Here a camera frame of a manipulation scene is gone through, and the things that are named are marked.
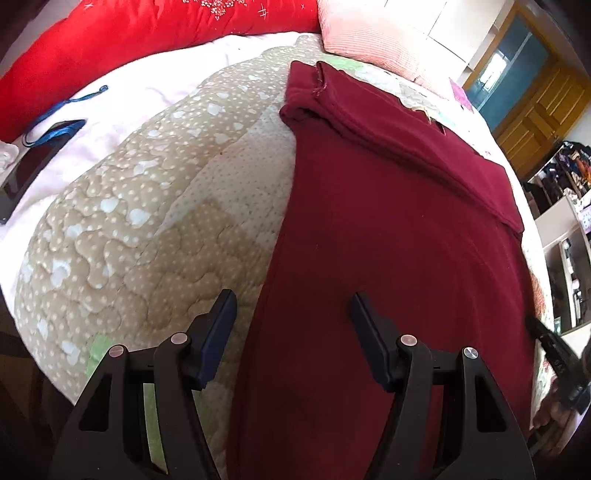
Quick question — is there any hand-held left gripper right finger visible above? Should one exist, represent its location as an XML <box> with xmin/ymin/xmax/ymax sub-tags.
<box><xmin>349</xmin><ymin>292</ymin><xmax>536</xmax><ymax>480</ymax></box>

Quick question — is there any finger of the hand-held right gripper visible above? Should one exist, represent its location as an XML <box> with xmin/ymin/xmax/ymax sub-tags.
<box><xmin>525</xmin><ymin>316</ymin><xmax>565</xmax><ymax>370</ymax></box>

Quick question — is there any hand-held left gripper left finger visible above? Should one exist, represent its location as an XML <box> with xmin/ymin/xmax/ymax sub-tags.
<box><xmin>48</xmin><ymin>289</ymin><xmax>238</xmax><ymax>480</ymax></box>

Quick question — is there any dark red garment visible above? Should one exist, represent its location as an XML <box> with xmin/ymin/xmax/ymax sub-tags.
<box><xmin>226</xmin><ymin>61</ymin><xmax>537</xmax><ymax>480</ymax></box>

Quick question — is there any pile of hanging clothes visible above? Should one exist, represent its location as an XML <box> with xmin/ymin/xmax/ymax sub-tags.
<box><xmin>523</xmin><ymin>140</ymin><xmax>591</xmax><ymax>217</ymax></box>

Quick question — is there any person's right hand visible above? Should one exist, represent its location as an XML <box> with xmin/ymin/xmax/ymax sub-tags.
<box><xmin>531</xmin><ymin>387</ymin><xmax>575</xmax><ymax>431</ymax></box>

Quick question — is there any white shelf unit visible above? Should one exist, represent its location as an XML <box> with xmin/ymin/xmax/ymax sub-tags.
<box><xmin>531</xmin><ymin>194</ymin><xmax>591</xmax><ymax>342</ymax></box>

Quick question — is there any beige quilted dotted blanket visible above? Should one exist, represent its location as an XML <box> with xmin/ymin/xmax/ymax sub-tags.
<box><xmin>14</xmin><ymin>33</ymin><xmax>555</xmax><ymax>480</ymax></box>

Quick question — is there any wooden glass-panel door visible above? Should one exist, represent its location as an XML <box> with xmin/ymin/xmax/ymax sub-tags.
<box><xmin>462</xmin><ymin>4</ymin><xmax>583</xmax><ymax>176</ymax></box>

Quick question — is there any pink paper card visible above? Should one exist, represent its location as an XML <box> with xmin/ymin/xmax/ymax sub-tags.
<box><xmin>449</xmin><ymin>78</ymin><xmax>474</xmax><ymax>112</ymax></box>

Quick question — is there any black smartphone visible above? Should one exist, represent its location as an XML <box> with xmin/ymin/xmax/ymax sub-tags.
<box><xmin>0</xmin><ymin>119</ymin><xmax>88</xmax><ymax>225</ymax></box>

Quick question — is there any white crumpled cloth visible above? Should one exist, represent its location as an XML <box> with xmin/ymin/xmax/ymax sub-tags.
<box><xmin>0</xmin><ymin>142</ymin><xmax>21</xmax><ymax>174</ymax></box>

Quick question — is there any pink striped pillow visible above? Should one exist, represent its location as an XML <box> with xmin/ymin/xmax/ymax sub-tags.
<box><xmin>317</xmin><ymin>0</ymin><xmax>453</xmax><ymax>97</ymax></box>

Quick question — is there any red embroidered quilt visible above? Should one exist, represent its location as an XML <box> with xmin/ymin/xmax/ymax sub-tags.
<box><xmin>0</xmin><ymin>0</ymin><xmax>324</xmax><ymax>143</ymax></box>

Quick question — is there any white wardrobe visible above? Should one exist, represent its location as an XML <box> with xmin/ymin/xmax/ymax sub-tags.
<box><xmin>406</xmin><ymin>0</ymin><xmax>516</xmax><ymax>79</ymax></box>

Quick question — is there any blue lanyard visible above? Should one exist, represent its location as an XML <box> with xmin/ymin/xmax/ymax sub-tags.
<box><xmin>21</xmin><ymin>85</ymin><xmax>109</xmax><ymax>148</ymax></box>

